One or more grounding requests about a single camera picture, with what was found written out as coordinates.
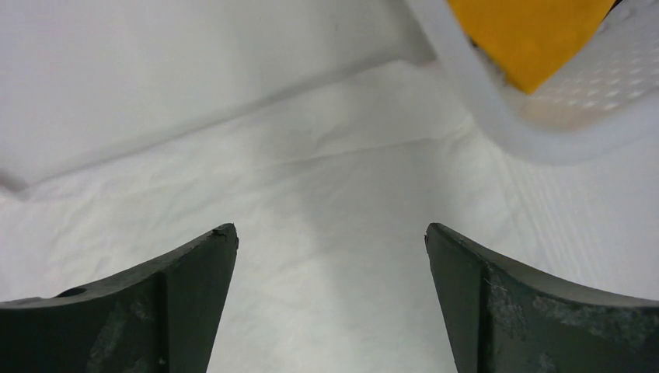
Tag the white plastic basket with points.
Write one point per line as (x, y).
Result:
(603, 98)

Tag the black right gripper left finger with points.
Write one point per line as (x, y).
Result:
(159, 316)

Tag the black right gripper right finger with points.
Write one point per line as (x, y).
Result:
(502, 315)

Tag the orange t-shirt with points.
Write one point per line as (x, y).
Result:
(530, 40)

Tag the white t-shirt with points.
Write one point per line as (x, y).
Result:
(331, 194)

